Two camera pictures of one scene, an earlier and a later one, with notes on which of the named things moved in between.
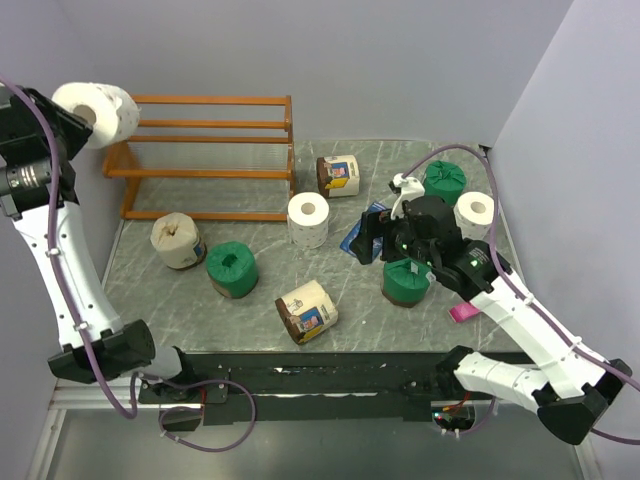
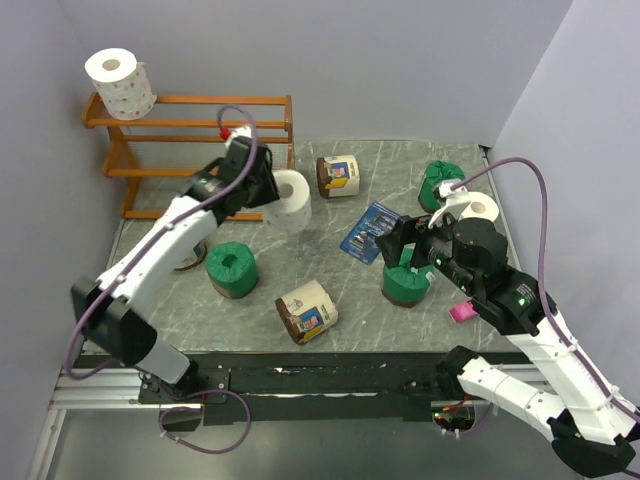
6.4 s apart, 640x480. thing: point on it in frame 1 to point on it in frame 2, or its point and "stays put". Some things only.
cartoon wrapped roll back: (338, 176) stays put
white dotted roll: (308, 215) to (293, 212)
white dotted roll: (113, 114) to (121, 83)
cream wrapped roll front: (307, 311) stays put
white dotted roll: (473, 213) stays put
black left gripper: (76, 129) to (269, 191)
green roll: (444, 180) stays put
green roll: (405, 281) stays put
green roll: (232, 268) stays put
